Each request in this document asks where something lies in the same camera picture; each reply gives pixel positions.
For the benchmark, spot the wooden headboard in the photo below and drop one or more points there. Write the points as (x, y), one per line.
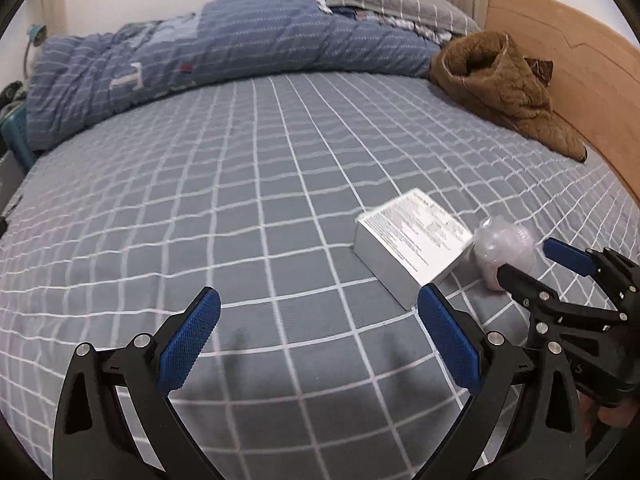
(595, 82)

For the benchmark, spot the brown fleece jacket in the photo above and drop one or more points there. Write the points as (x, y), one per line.
(487, 73)

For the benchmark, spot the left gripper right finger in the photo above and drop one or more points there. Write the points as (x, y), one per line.
(545, 438)

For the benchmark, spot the white cardboard box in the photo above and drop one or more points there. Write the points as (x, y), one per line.
(409, 242)

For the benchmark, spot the clear plastic bag red print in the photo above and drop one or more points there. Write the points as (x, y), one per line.
(498, 242)

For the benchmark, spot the teal plastic stool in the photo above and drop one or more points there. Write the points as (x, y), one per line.
(13, 131)

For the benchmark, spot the person's right hand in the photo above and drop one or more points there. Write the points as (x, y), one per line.
(619, 417)

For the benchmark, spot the blue desk lamp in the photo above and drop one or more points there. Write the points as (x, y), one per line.
(37, 36)

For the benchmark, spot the blue striped duvet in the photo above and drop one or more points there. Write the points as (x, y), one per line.
(79, 81)

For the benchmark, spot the grey checked bed sheet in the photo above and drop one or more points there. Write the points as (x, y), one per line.
(254, 187)

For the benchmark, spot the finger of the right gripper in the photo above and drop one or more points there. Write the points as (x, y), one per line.
(572, 258)
(528, 292)

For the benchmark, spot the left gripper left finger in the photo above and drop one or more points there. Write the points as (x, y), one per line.
(92, 439)

